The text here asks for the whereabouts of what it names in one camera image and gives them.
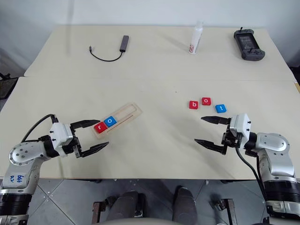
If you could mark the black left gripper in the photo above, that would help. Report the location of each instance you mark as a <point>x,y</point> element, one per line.
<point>76,143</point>

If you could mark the wooden letter tray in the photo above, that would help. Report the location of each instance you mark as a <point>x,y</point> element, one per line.
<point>127,112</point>

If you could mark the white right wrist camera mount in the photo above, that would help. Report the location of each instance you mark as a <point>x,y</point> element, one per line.
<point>240,123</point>

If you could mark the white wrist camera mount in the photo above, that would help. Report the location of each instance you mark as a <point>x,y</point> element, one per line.
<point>59,136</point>
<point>240,123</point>

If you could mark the black frame object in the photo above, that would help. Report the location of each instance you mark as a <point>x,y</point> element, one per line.
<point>7,86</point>

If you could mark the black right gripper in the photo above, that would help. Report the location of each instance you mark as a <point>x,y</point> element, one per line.
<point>232,138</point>

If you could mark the rusty metal stand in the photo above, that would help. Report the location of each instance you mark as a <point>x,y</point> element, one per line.
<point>97,213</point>
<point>229,211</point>

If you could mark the dark grey handheld controller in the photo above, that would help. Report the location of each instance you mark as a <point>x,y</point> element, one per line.
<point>248,44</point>

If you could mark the red letter b block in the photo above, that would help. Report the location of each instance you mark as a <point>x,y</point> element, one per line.
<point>193,105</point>

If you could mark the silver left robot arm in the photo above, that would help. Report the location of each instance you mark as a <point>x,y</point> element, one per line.
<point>21,154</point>

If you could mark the white spray bottle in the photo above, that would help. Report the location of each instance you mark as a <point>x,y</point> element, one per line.
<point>195,37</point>

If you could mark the blue letter o block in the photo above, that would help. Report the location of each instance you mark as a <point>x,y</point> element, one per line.
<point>110,121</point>

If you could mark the dark rounded shape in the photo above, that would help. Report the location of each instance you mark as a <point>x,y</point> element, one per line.
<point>125,206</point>
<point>184,204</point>

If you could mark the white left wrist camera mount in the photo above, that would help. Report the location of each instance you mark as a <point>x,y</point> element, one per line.
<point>59,136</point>

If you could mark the red letter r block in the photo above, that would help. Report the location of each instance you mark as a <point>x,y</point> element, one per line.
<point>100,127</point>

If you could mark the blue letter t block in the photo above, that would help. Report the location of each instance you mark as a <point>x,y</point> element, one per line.
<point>220,108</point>

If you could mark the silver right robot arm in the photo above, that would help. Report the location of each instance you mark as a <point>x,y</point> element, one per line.
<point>274,145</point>

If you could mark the red letter o block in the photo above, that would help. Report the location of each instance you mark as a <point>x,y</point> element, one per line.
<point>206,101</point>

